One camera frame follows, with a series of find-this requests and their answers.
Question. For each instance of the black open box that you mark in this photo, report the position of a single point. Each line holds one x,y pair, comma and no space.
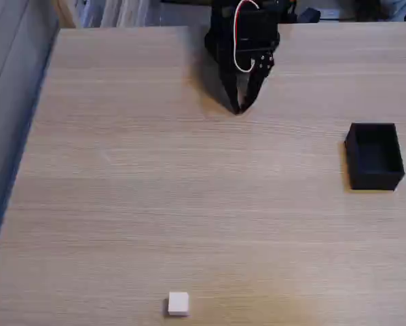
376,176

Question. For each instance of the white block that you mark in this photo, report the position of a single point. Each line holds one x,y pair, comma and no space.
178,303

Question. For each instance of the light wooden beam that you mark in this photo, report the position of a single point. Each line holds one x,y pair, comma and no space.
64,13

